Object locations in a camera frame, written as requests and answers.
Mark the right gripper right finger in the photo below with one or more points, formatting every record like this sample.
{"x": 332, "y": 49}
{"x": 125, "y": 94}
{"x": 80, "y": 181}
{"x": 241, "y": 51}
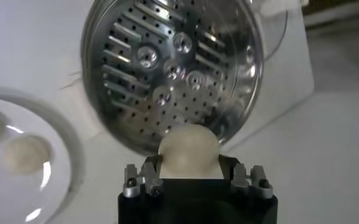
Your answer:
{"x": 241, "y": 178}

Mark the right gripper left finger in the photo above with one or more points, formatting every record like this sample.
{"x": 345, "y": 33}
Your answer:
{"x": 150, "y": 175}

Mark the stainless perforated steamer basket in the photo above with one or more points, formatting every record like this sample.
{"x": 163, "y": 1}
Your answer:
{"x": 130, "y": 36}

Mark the white round plate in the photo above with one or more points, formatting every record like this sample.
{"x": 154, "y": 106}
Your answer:
{"x": 20, "y": 194}

